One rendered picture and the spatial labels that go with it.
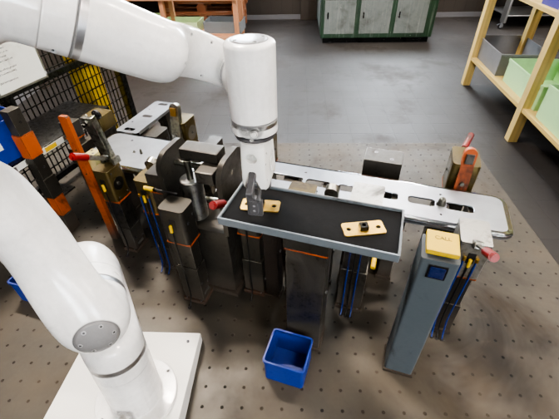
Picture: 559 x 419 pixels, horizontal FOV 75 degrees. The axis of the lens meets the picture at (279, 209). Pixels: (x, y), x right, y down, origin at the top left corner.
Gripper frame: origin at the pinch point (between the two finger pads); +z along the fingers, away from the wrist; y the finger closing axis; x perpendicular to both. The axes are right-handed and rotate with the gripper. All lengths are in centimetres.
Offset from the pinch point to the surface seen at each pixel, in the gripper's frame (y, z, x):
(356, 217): -1.1, 2.4, -20.5
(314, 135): 247, 118, 3
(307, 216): -2.2, 2.4, -10.4
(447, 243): -6.4, 2.5, -37.6
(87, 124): 25, -2, 54
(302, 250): -5.7, 9.1, -9.8
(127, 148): 45, 18, 59
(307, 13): 696, 107, 52
